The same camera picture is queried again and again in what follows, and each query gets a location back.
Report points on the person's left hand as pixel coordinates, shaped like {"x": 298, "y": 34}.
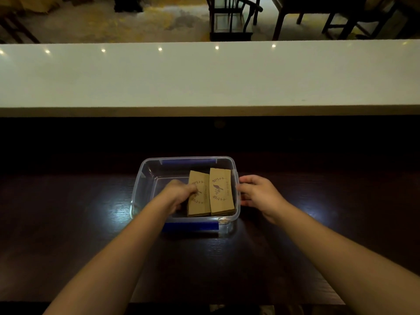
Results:
{"x": 175, "y": 195}

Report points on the person's right hand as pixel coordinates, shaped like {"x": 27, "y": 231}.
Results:
{"x": 262, "y": 196}

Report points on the person's right fingers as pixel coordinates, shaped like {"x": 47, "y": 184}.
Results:
{"x": 247, "y": 180}

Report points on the person's left fingers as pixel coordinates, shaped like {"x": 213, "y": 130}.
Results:
{"x": 192, "y": 190}

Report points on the stack of brown cup sleeves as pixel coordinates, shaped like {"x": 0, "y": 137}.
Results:
{"x": 200, "y": 203}
{"x": 221, "y": 193}

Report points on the clear plastic container blue clips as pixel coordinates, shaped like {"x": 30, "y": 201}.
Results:
{"x": 147, "y": 180}

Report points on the person's left forearm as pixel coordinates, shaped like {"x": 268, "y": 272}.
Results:
{"x": 114, "y": 259}

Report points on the person's right forearm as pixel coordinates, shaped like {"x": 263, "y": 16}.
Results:
{"x": 344, "y": 265}

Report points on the dark wooden chair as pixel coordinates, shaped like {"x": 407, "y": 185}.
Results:
{"x": 354, "y": 19}
{"x": 229, "y": 16}

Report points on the dark wooden dining table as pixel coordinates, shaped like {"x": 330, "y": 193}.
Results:
{"x": 285, "y": 6}

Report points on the black object on floor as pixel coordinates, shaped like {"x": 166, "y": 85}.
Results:
{"x": 128, "y": 3}

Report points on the dark wooden furniture frame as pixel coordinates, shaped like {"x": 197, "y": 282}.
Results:
{"x": 16, "y": 27}

